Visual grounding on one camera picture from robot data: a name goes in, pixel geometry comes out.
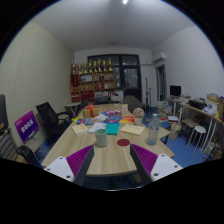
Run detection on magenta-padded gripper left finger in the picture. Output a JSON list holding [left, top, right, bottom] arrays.
[[43, 144, 96, 188]]

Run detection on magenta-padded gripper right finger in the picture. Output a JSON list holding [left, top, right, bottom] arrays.
[[129, 143, 184, 187]]

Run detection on clear plastic water bottle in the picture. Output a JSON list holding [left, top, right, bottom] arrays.
[[146, 113, 161, 146]]

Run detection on light wooden low table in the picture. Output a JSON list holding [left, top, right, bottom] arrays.
[[158, 125, 171, 140]]

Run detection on brown paper bag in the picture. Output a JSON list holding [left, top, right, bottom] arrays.
[[168, 122, 183, 141]]

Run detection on pale yellow notepad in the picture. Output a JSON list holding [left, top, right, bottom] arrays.
[[71, 123, 90, 136]]

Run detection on flat round red coaster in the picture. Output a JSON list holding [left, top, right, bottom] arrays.
[[116, 138, 131, 147]]

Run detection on manila paper envelope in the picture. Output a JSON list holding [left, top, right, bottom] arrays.
[[119, 124, 146, 136]]

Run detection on pale green ribbed cup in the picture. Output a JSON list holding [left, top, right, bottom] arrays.
[[94, 128, 108, 148]]

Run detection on brown wooden stool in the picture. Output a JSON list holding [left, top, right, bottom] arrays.
[[181, 118, 200, 138]]

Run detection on black mesh office chair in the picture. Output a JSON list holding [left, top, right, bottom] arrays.
[[35, 101, 73, 144]]

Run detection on white round stool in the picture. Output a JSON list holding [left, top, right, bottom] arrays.
[[186, 125, 208, 156]]

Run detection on purple sign board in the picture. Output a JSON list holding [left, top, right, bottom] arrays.
[[14, 110, 40, 144]]

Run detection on dark blue printed book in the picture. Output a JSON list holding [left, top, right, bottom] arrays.
[[76, 117, 97, 126]]

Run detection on white printed booklet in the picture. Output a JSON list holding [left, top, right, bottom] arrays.
[[88, 121, 108, 134]]

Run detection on grey striped chair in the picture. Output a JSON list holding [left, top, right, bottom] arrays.
[[0, 94, 44, 169]]

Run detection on stacks of books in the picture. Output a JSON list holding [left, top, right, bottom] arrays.
[[156, 99, 173, 118]]

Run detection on pink flowers in white pot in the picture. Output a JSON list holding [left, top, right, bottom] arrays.
[[132, 107, 146, 127]]

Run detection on orange book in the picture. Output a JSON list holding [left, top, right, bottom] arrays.
[[118, 115, 135, 125]]

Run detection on yellow gift box red ribbon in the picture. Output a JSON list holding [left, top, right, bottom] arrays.
[[82, 103, 100, 119]]

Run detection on small round table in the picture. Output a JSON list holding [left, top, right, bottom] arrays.
[[64, 101, 82, 118]]

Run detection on teal book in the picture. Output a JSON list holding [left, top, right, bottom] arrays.
[[105, 123, 121, 136]]

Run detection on pale printed magazine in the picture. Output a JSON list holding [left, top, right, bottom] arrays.
[[93, 113, 108, 122]]

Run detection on cluttered wooden side desk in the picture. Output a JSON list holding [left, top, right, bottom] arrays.
[[176, 93, 224, 161]]

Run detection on small standing orange card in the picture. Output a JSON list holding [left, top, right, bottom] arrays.
[[120, 103, 129, 117]]

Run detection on blue colourful book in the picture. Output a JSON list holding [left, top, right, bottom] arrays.
[[103, 115, 123, 125]]

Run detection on grey upholstered chair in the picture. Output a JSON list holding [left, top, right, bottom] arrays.
[[123, 94, 144, 111]]

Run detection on pink wrapped packets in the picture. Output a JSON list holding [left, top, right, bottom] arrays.
[[105, 109, 121, 117]]

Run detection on black computer monitor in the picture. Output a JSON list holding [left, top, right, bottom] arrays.
[[169, 84, 182, 98]]

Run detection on black tripod stand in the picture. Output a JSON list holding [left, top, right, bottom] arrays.
[[143, 77, 153, 105]]

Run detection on dark blue chair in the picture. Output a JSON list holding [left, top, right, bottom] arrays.
[[94, 96, 110, 105]]

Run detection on wooden shelf unit with trophies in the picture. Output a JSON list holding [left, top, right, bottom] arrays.
[[69, 58, 116, 104]]

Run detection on dark framed glass door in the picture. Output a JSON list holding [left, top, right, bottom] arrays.
[[87, 54, 142, 101]]

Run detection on white wall air conditioner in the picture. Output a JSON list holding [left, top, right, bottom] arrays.
[[152, 51, 167, 64]]

